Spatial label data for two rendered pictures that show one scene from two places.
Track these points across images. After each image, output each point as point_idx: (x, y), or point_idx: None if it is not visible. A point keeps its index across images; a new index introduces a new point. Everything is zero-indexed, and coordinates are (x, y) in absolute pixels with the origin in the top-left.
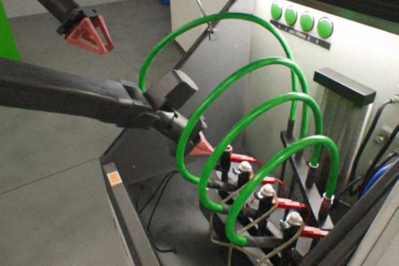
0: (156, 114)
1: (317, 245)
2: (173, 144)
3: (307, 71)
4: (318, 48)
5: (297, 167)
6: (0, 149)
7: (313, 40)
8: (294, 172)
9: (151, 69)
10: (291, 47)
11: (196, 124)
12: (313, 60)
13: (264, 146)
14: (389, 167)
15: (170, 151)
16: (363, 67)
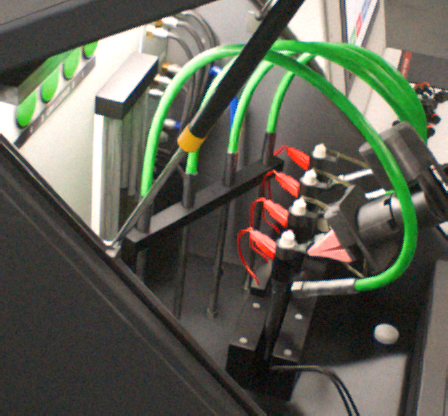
0: (442, 169)
1: (344, 119)
2: (385, 249)
3: (76, 139)
4: (84, 83)
5: (208, 200)
6: None
7: (78, 80)
8: (210, 209)
9: None
10: (52, 137)
11: (357, 198)
12: (81, 109)
13: None
14: (280, 39)
15: (393, 251)
16: (122, 40)
